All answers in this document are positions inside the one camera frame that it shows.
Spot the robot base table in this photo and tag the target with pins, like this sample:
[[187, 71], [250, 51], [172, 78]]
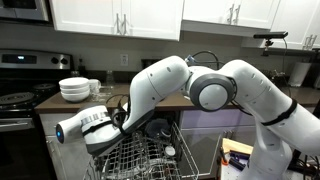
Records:
[[234, 156]]

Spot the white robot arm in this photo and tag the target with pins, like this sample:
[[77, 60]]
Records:
[[282, 124]]

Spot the clear glass jar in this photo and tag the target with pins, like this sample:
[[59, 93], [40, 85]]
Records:
[[106, 88]]

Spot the white mug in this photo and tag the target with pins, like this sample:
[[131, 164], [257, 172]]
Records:
[[94, 85]]

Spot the stacked white bowls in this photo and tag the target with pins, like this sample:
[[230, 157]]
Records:
[[74, 89]]

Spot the white drawer cabinet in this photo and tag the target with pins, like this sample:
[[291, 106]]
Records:
[[69, 160]]

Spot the paper towel roll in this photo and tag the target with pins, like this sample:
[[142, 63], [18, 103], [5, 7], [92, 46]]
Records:
[[298, 74]]

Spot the white upper cabinets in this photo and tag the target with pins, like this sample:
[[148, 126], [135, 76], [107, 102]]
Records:
[[166, 19]]

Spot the wire dishwasher rack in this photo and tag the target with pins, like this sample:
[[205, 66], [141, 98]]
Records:
[[157, 151]]

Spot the black camera on stand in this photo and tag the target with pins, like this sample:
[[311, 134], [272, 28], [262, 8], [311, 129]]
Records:
[[271, 35]]

